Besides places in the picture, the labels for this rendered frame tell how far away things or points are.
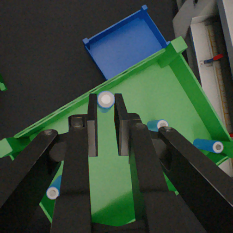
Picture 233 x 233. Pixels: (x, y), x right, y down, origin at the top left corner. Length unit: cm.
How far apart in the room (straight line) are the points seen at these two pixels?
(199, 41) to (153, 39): 21
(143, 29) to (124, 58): 16
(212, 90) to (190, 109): 42
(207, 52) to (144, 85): 49
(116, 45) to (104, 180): 65
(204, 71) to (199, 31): 16
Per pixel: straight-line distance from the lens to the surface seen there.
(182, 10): 90
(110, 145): 34
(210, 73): 80
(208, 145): 33
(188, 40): 94
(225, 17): 67
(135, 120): 15
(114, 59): 86
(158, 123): 28
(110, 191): 35
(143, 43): 91
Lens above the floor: 82
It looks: 85 degrees down
